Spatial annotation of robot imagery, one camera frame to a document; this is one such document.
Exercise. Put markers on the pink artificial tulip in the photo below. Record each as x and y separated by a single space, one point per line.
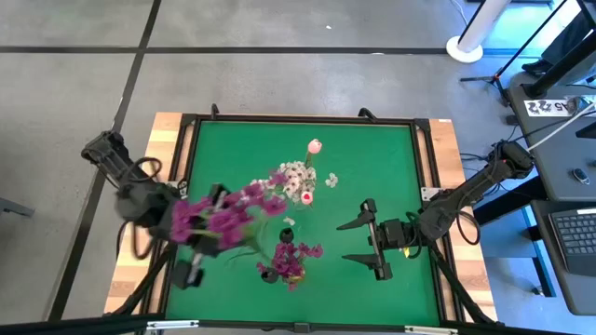
306 198
315 146

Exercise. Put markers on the thick black support bar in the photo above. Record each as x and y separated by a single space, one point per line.
559 65

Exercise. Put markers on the black desk crossbeam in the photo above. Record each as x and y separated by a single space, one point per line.
507 200

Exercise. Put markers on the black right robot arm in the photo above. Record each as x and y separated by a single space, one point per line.
465 195

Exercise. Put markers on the blue desk support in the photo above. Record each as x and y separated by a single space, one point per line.
540 260

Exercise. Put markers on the black frame clamp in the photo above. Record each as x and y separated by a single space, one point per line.
214 111
368 113

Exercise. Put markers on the white printed label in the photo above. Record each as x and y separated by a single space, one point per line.
549 107

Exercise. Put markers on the loose white blossom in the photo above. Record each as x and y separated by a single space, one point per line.
331 180
289 221

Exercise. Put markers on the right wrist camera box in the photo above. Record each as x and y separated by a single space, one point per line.
393 233

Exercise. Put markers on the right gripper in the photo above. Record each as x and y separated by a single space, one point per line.
379 260

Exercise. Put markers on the white pole with round base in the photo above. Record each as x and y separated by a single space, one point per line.
465 49

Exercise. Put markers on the thin black tripod stand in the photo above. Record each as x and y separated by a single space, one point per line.
497 73

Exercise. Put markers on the purple artificial flower bunch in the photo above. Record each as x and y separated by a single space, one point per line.
223 221
286 260

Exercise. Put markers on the dark grey desk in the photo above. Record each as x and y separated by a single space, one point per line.
545 288

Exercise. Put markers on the black key fob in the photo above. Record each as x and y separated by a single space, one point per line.
580 176

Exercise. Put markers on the white artificial flower bunch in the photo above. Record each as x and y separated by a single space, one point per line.
295 177

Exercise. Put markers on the black table-level camera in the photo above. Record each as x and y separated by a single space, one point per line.
302 327

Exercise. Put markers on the person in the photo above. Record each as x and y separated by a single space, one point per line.
537 68

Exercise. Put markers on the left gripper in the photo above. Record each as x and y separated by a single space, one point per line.
186 274

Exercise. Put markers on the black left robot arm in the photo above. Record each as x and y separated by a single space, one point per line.
139 200

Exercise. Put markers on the yellow embossed glass vase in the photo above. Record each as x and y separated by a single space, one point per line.
298 280

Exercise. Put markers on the black keyboard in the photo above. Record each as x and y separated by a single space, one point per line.
575 232

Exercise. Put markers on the dark round artificial flower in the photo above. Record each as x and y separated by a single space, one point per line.
270 276
287 235

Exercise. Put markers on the green table mat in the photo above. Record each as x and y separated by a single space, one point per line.
372 153

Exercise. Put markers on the grey furniture leg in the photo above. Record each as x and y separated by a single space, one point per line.
14 207

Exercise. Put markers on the silver frame bracket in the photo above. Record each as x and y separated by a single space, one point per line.
172 325
430 330

